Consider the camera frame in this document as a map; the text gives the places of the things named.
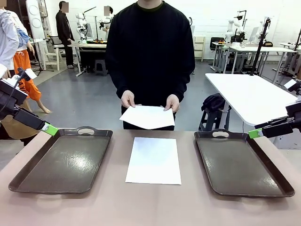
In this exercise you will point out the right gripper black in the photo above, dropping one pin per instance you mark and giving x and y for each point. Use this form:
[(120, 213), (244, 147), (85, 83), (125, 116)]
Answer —
[(295, 114)]

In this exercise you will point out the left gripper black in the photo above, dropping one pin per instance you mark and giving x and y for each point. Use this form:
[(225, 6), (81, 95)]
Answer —
[(9, 106)]

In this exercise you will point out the white A4 paper sheet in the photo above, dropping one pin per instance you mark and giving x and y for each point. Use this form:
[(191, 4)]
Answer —
[(148, 117)]

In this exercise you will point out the person's right forearm black sleeve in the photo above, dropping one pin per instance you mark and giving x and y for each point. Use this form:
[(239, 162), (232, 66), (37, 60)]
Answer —
[(120, 77)]

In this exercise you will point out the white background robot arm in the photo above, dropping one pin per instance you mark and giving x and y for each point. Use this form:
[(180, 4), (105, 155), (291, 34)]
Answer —
[(105, 20)]

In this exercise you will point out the white robot arm on table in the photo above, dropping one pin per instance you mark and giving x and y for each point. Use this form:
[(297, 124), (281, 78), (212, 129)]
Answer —
[(231, 26)]

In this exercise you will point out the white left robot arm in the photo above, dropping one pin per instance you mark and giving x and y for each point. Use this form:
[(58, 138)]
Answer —
[(2, 70)]

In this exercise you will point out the person's right hand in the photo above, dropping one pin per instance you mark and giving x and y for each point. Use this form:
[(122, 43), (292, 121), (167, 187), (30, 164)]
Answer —
[(129, 97)]

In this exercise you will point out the person's left hand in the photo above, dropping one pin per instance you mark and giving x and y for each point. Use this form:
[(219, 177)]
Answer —
[(173, 102)]

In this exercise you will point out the black connector with white label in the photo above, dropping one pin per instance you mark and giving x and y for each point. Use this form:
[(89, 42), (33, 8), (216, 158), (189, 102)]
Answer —
[(31, 74), (290, 83)]

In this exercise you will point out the brown plastic serving tray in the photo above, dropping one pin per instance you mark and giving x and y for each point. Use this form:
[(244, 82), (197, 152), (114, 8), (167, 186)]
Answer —
[(58, 162), (235, 164)]

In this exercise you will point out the black bag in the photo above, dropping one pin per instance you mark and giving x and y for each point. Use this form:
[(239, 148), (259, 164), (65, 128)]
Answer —
[(212, 102)]

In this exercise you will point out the black step stool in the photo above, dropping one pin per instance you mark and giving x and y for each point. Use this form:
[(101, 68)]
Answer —
[(207, 120)]

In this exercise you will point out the long white background table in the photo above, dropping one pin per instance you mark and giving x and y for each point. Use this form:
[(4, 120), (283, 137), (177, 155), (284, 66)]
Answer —
[(258, 49)]

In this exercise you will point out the mannequin blue shirt tan skirt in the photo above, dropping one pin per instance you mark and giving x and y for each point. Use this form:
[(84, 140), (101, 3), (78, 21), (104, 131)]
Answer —
[(7, 40)]

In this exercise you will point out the black mesh office chair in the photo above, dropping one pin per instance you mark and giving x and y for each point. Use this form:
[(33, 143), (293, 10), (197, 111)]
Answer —
[(54, 40)]

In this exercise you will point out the grey plastic step stool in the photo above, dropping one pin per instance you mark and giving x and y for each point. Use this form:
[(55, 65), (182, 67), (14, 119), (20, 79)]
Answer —
[(100, 64)]

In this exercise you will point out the white-legged background work table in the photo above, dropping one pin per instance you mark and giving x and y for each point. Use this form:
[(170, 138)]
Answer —
[(89, 45)]

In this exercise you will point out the man in black jacket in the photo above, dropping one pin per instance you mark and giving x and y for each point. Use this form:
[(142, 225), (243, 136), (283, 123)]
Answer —
[(64, 30)]

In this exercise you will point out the computer monitor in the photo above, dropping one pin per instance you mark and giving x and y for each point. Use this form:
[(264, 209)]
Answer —
[(254, 34)]

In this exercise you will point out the white tower air conditioner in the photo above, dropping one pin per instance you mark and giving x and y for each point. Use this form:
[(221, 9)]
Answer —
[(35, 18)]

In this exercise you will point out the small white background table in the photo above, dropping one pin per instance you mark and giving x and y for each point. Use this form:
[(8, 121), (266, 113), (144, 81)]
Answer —
[(219, 43)]

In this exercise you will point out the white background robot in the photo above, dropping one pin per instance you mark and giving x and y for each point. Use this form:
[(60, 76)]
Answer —
[(82, 23)]

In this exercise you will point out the stack of white A4 paper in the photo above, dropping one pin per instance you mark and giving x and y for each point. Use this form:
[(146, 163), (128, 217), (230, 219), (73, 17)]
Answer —
[(152, 162)]

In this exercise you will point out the background person beside robot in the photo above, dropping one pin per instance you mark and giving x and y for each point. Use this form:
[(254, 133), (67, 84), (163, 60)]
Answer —
[(107, 10)]

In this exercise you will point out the person in black sweater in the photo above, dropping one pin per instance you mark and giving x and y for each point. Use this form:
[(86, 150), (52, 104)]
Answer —
[(150, 58)]

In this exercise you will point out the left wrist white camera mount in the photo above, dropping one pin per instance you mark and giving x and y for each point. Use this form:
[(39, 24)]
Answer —
[(7, 82)]

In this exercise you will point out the black camera stand pole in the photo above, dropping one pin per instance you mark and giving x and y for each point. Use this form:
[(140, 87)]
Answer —
[(259, 51)]

